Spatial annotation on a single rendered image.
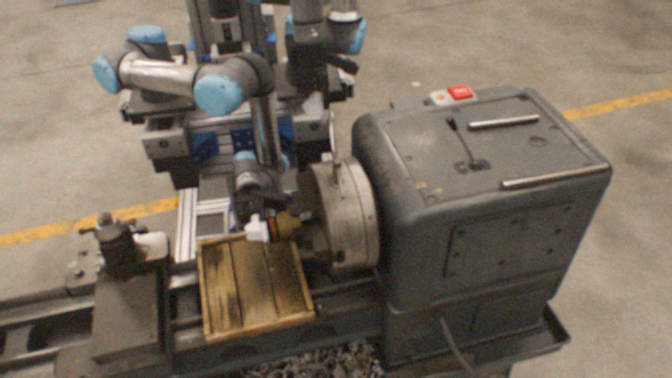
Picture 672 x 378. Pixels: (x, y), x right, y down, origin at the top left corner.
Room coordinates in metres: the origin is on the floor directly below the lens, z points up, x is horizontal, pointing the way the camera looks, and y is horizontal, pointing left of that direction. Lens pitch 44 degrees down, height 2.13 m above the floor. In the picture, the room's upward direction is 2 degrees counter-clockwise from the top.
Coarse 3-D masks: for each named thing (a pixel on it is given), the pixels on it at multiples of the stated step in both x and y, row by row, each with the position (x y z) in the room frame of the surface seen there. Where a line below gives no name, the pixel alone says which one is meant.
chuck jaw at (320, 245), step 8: (312, 224) 0.95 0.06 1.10; (320, 224) 0.95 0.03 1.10; (296, 232) 0.92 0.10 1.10; (304, 232) 0.92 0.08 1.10; (312, 232) 0.92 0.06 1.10; (320, 232) 0.92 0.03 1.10; (296, 240) 0.91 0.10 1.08; (304, 240) 0.89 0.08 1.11; (312, 240) 0.89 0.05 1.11; (320, 240) 0.89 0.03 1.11; (304, 248) 0.89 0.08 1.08; (312, 248) 0.89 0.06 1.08; (320, 248) 0.86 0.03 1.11; (328, 248) 0.86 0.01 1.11; (320, 256) 0.85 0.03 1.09; (328, 256) 0.86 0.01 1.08; (336, 256) 0.85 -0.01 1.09
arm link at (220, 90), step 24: (120, 48) 1.44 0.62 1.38; (96, 72) 1.38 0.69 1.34; (120, 72) 1.34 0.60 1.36; (144, 72) 1.32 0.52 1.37; (168, 72) 1.28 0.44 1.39; (192, 72) 1.25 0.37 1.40; (216, 72) 1.20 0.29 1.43; (240, 72) 1.21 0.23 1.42; (192, 96) 1.23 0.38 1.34; (216, 96) 1.15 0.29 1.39; (240, 96) 1.17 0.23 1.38
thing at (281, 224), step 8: (272, 216) 0.98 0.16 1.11; (280, 216) 0.97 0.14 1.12; (288, 216) 0.96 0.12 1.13; (296, 216) 0.98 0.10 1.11; (272, 224) 0.95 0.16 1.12; (280, 224) 0.94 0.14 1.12; (288, 224) 0.94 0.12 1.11; (296, 224) 0.95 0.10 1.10; (272, 232) 0.93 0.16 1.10; (280, 232) 0.93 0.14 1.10; (288, 232) 0.93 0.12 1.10; (272, 240) 0.92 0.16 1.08; (280, 240) 0.93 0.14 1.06; (288, 240) 0.93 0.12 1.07
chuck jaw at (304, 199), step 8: (296, 176) 1.05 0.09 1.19; (304, 176) 1.04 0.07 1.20; (304, 184) 1.03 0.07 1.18; (312, 184) 1.03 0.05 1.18; (296, 192) 1.02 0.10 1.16; (304, 192) 1.02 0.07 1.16; (312, 192) 1.02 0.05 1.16; (296, 200) 1.00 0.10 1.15; (304, 200) 1.00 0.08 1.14; (312, 200) 1.01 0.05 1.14; (288, 208) 0.99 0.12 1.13; (296, 208) 0.99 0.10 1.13; (304, 208) 0.99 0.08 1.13; (312, 208) 0.99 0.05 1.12
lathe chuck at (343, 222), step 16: (320, 176) 0.99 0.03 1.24; (320, 192) 0.95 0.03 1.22; (336, 192) 0.94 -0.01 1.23; (352, 192) 0.95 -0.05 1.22; (320, 208) 0.96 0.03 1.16; (336, 208) 0.91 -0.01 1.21; (352, 208) 0.91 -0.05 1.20; (336, 224) 0.88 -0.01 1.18; (352, 224) 0.88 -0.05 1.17; (336, 240) 0.85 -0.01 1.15; (352, 240) 0.86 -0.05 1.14; (352, 256) 0.85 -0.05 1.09; (336, 272) 0.85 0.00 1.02
